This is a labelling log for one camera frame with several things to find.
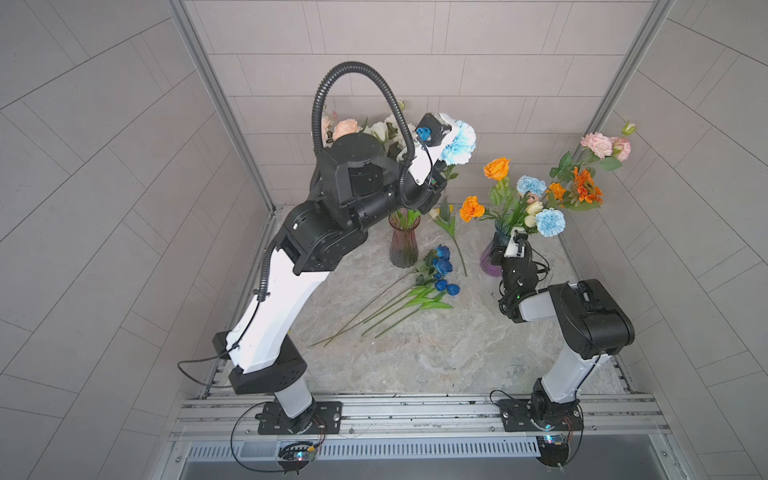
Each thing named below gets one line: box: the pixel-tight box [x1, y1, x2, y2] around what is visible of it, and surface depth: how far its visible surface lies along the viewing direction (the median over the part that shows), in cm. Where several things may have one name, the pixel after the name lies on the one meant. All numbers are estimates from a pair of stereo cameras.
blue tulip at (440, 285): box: [363, 279, 448, 324], surface depth 95 cm
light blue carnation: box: [440, 120, 477, 165], surface depth 41 cm
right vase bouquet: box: [459, 123, 636, 238], surface depth 77 cm
